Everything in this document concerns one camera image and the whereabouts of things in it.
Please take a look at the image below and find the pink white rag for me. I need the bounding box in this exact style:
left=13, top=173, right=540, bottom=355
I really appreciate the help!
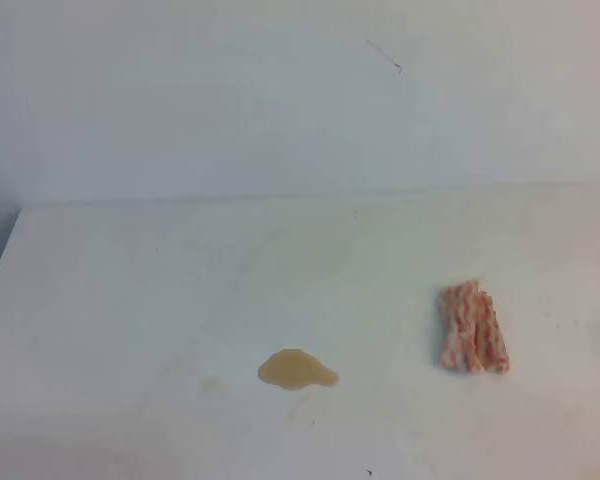
left=438, top=279, right=511, bottom=374

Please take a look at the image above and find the brown coffee stain puddle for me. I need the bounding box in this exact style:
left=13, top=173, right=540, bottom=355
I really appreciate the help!
left=258, top=349, right=339, bottom=390

